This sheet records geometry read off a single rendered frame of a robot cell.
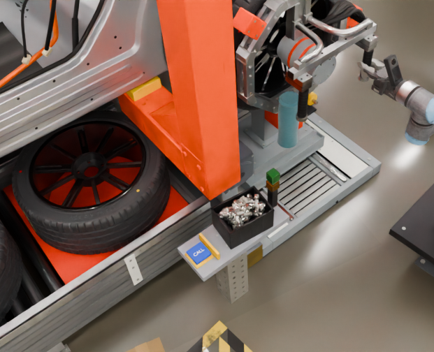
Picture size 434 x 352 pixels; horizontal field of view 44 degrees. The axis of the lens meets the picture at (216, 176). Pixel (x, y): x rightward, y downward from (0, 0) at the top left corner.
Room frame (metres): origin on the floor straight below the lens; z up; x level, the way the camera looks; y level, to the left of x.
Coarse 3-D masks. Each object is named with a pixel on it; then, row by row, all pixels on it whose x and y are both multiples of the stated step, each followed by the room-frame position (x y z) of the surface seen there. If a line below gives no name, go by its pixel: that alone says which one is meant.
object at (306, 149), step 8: (312, 128) 1.91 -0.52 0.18; (320, 136) 1.87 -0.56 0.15; (304, 144) 1.83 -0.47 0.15; (312, 144) 1.81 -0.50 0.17; (320, 144) 1.84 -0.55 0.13; (296, 152) 1.78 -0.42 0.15; (304, 152) 1.77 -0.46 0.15; (312, 152) 1.81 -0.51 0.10; (280, 160) 1.74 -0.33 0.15; (288, 160) 1.72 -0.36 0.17; (296, 160) 1.75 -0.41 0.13; (264, 168) 1.70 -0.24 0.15; (280, 168) 1.69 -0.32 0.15; (288, 168) 1.71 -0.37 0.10; (256, 176) 1.65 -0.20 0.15; (264, 176) 1.63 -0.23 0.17; (248, 184) 1.59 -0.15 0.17; (256, 184) 1.60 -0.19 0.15; (264, 184) 1.63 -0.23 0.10
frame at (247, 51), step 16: (272, 0) 1.67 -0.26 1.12; (288, 0) 1.66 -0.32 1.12; (304, 0) 1.70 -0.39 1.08; (336, 0) 1.80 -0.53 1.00; (272, 16) 1.62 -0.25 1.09; (240, 48) 1.60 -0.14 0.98; (256, 48) 1.58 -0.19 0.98; (240, 64) 1.59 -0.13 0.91; (240, 80) 1.59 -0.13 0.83; (240, 96) 1.58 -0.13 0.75; (256, 96) 1.59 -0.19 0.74; (272, 112) 1.63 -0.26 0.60
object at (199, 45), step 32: (160, 0) 1.36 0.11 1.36; (192, 0) 1.27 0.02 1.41; (224, 0) 1.32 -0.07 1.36; (192, 32) 1.26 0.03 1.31; (224, 32) 1.32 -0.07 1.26; (192, 64) 1.26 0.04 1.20; (224, 64) 1.32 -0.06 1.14; (192, 96) 1.27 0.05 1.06; (224, 96) 1.31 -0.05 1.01; (192, 128) 1.30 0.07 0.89; (224, 128) 1.31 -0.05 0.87; (192, 160) 1.32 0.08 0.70; (224, 160) 1.30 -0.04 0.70
